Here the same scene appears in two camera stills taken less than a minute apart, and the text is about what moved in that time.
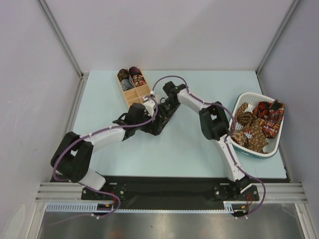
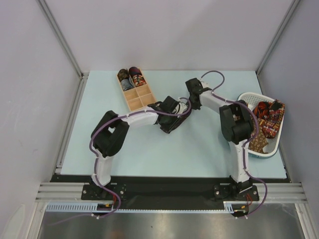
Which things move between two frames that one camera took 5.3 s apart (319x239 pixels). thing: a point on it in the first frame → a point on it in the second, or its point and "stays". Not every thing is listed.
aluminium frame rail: x=67 y=48 stays
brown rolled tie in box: x=122 y=74 stays
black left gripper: x=147 y=129 → x=167 y=127
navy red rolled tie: x=134 y=70 stays
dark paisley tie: x=157 y=126 → x=180 y=120
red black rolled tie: x=138 y=80 stays
